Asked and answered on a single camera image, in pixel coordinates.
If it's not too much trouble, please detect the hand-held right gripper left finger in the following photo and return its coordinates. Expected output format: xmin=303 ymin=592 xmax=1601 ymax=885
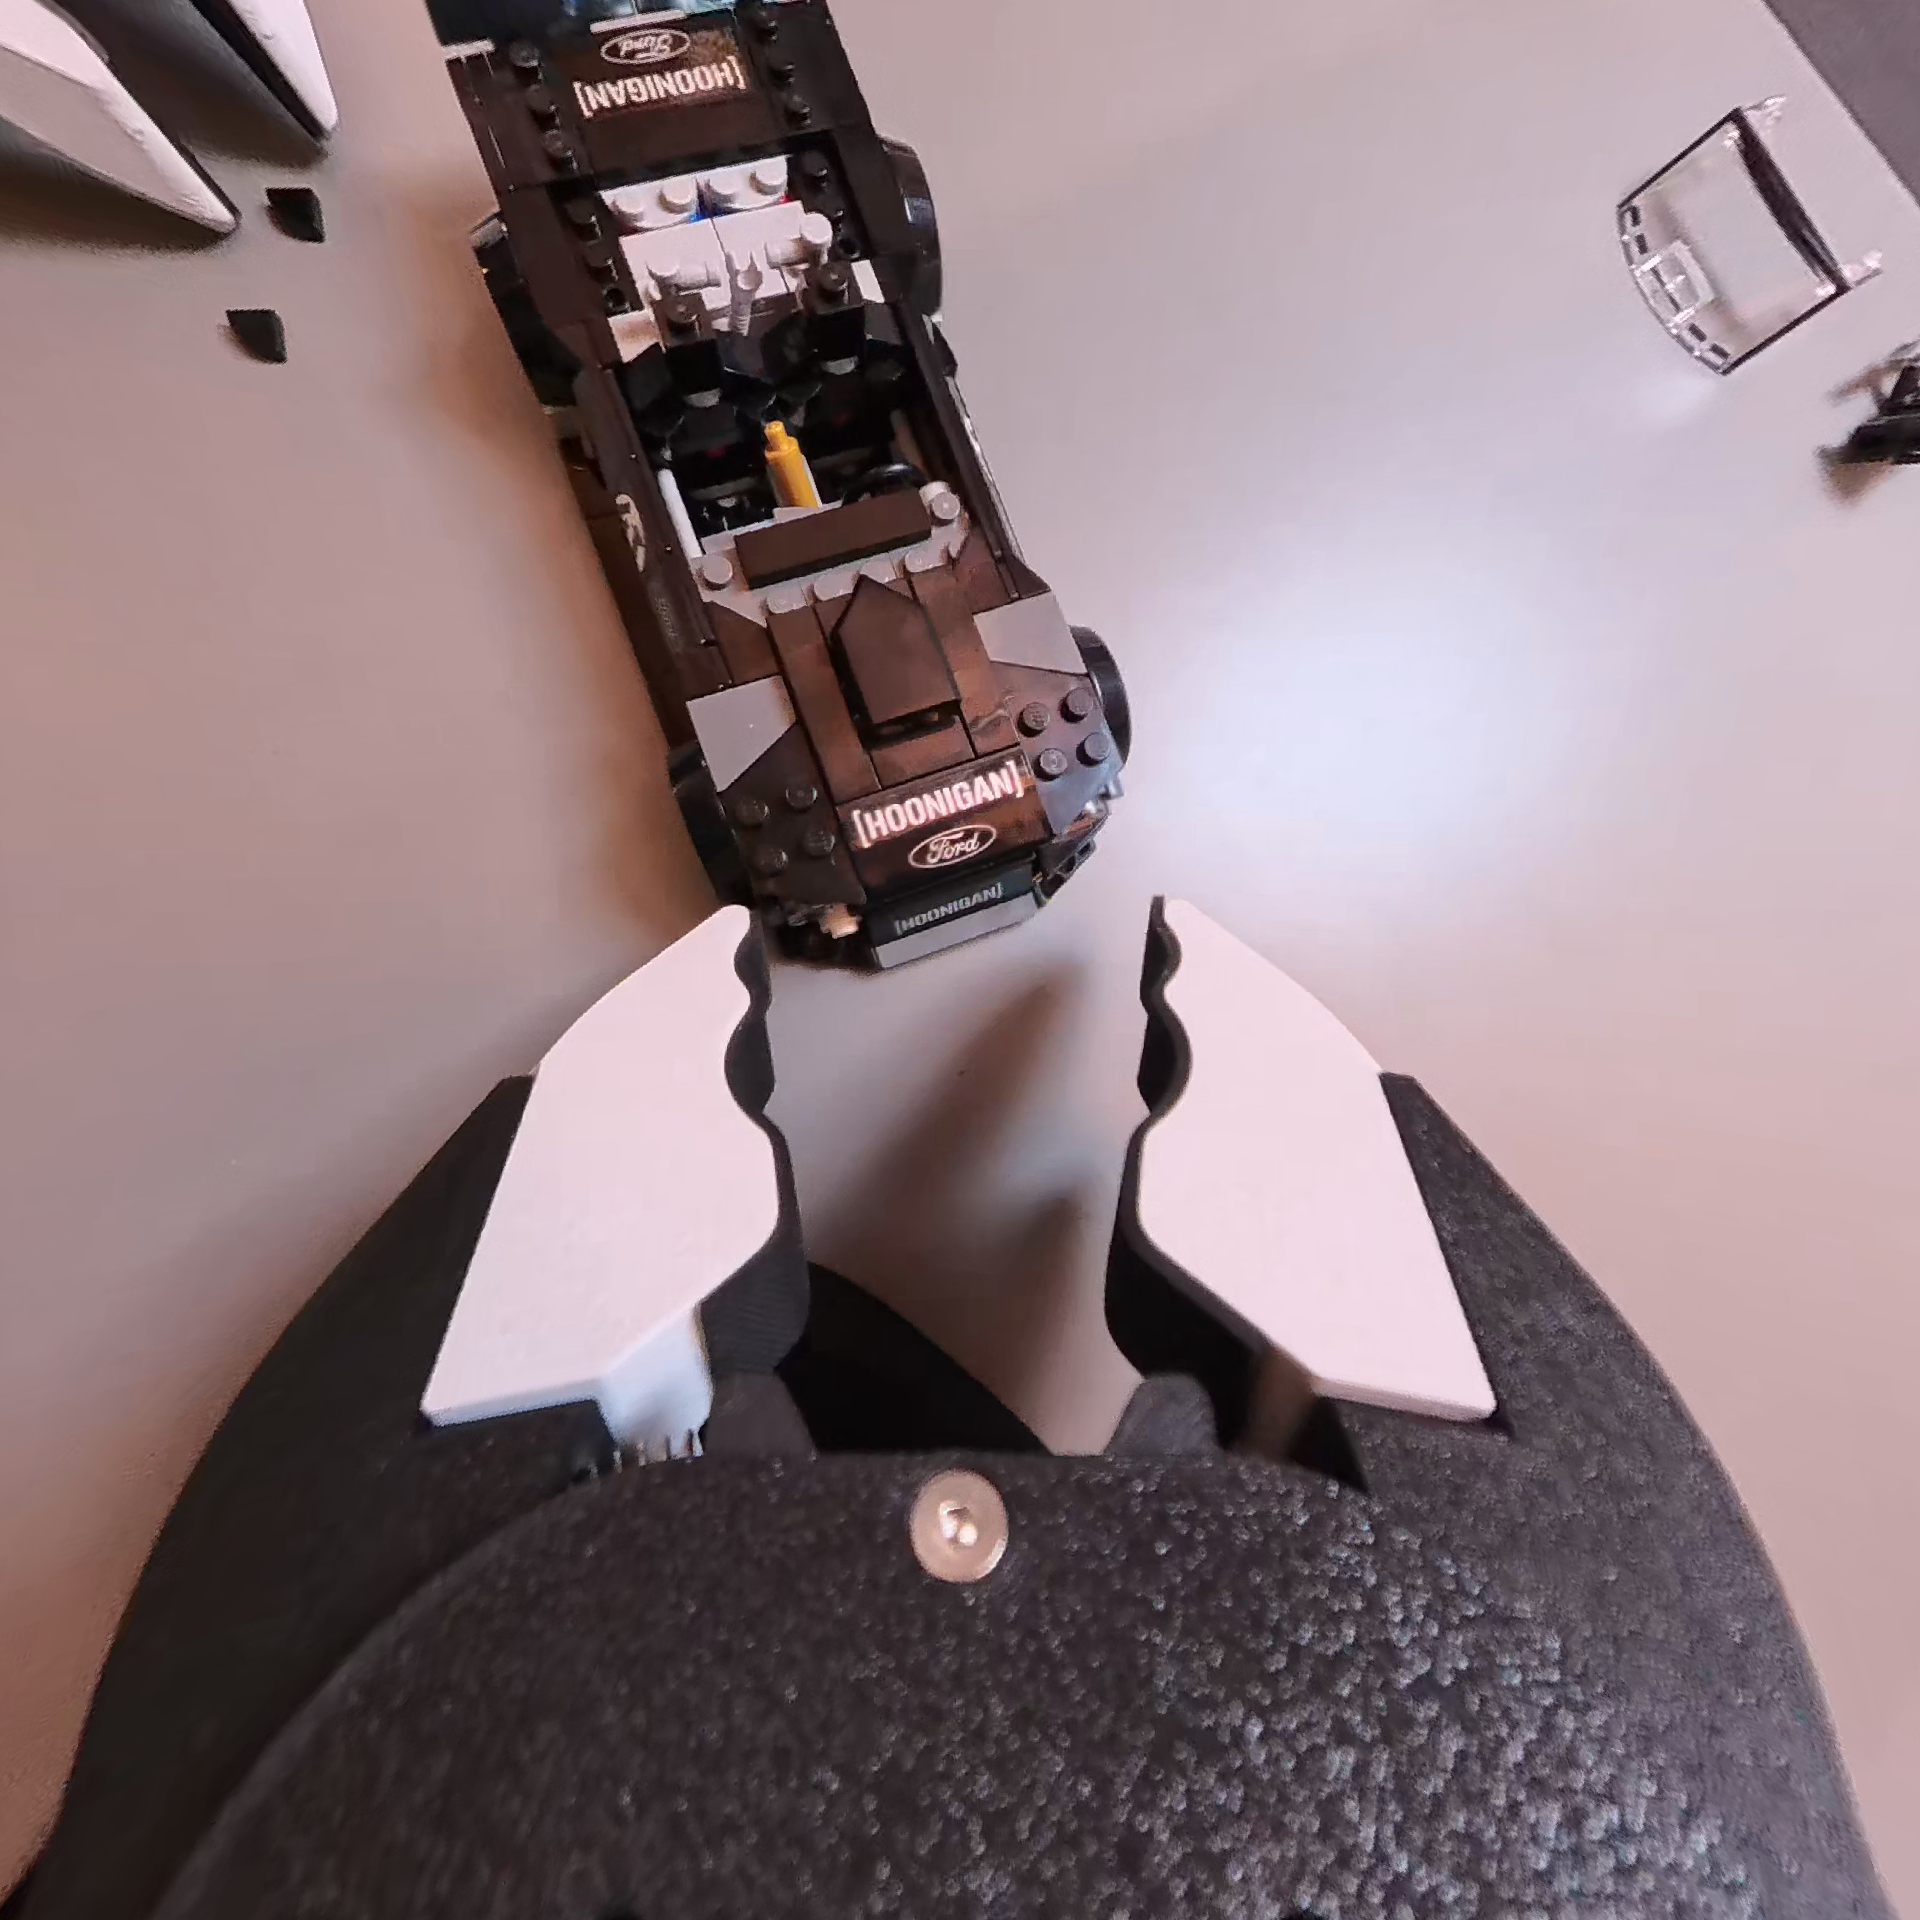
xmin=421 ymin=907 xmax=812 ymax=1435

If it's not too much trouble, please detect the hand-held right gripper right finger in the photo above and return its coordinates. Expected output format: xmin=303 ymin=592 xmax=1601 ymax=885
xmin=1103 ymin=896 xmax=1499 ymax=1435

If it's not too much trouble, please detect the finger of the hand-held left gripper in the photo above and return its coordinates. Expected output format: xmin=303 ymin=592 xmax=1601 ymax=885
xmin=187 ymin=0 xmax=341 ymax=145
xmin=0 ymin=0 xmax=239 ymax=241

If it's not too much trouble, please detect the small black lego piece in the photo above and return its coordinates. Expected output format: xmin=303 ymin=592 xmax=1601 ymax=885
xmin=1828 ymin=346 xmax=1920 ymax=472

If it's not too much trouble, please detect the black lego car model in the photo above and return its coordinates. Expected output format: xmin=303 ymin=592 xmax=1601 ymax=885
xmin=422 ymin=0 xmax=1137 ymax=973

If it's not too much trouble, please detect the clear lego windshield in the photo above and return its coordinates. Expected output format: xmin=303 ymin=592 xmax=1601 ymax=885
xmin=1615 ymin=96 xmax=1886 ymax=377

